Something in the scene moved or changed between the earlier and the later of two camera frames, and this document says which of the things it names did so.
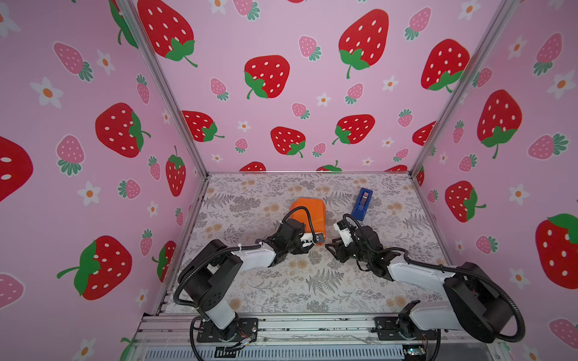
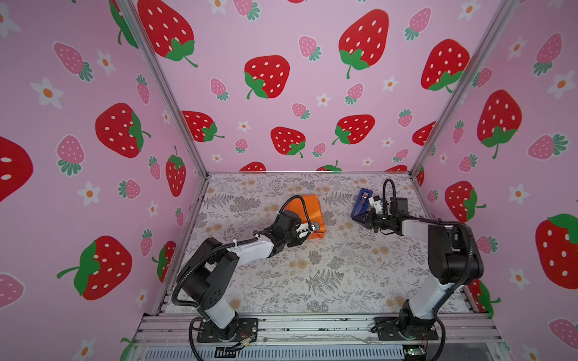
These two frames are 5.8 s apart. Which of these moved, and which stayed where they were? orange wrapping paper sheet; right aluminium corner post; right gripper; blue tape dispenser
Moved: right gripper
Stayed: orange wrapping paper sheet; blue tape dispenser; right aluminium corner post
